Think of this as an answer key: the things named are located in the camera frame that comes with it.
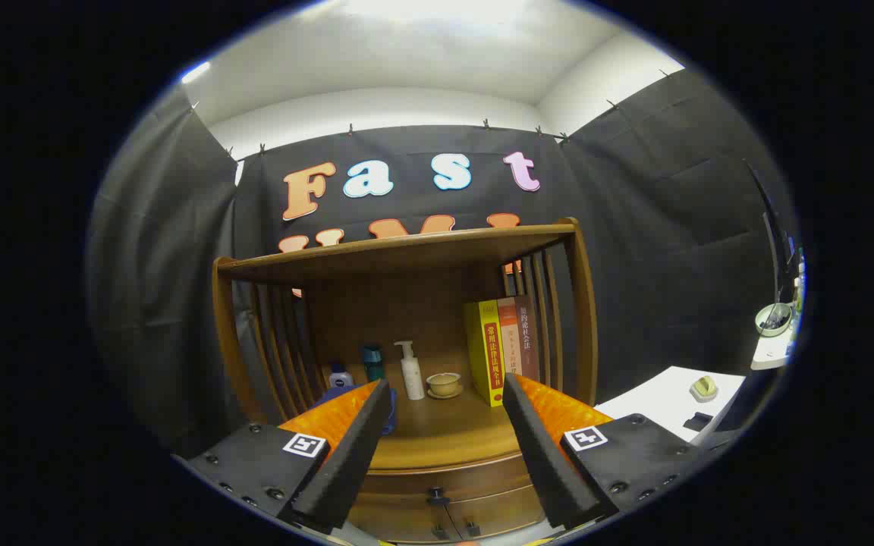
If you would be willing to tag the blue towel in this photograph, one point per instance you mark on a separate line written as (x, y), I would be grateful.
(328, 395)

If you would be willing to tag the small white blue-capped bottle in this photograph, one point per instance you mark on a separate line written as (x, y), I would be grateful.
(341, 377)

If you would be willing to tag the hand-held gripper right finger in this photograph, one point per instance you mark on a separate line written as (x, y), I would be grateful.
(543, 455)

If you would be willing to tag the white pump bottle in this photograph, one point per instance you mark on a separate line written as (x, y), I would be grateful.
(411, 375)

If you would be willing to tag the white side cabinet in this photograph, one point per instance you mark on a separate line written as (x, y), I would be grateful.
(657, 402)

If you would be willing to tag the beige lidded tea bowl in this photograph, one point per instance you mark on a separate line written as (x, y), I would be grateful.
(444, 383)

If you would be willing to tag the green bowl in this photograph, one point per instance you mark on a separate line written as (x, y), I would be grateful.
(767, 322)

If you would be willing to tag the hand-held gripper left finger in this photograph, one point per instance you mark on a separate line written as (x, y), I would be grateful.
(353, 455)

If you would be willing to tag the yellow book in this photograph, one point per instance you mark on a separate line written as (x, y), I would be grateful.
(482, 349)

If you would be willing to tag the wooden countertop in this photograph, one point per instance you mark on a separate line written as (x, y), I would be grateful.
(452, 432)

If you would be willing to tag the small black block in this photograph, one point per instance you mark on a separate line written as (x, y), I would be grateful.
(699, 422)

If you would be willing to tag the white shelf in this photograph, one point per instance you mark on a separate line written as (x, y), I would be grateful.
(771, 353)

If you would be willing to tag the wooden cabinet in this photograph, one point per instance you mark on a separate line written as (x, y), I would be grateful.
(407, 303)

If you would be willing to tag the teal bottle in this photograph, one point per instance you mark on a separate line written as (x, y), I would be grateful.
(373, 364)

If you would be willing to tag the dark monitor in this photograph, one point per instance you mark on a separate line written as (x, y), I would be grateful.
(782, 258)

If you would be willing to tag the brown book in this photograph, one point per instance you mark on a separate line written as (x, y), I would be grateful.
(528, 334)

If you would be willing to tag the pale green tape roll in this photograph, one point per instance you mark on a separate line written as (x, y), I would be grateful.
(704, 387)

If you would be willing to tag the wooden drawer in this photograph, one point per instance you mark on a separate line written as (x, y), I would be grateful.
(475, 474)

